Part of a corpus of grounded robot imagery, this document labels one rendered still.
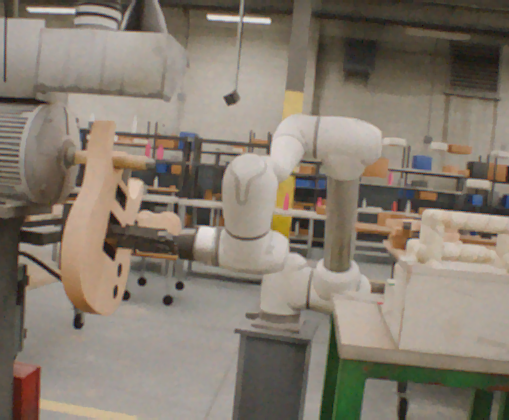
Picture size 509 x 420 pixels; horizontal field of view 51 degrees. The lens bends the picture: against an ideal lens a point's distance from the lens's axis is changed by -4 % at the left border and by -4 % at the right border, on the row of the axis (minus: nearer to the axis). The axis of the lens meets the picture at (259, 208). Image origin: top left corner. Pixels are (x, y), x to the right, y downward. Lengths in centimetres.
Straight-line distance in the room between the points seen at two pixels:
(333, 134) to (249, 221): 57
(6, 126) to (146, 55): 39
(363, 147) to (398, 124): 1087
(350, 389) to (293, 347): 84
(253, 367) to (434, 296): 105
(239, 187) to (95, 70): 41
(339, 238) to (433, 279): 77
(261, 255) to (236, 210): 13
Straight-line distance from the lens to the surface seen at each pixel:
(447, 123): 1272
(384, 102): 1252
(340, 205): 176
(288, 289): 199
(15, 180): 137
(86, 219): 118
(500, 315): 116
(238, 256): 121
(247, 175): 110
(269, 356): 201
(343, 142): 163
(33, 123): 134
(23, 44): 143
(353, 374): 115
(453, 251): 129
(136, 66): 121
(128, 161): 134
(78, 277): 118
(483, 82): 1300
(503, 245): 124
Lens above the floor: 124
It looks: 3 degrees down
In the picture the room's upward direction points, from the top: 6 degrees clockwise
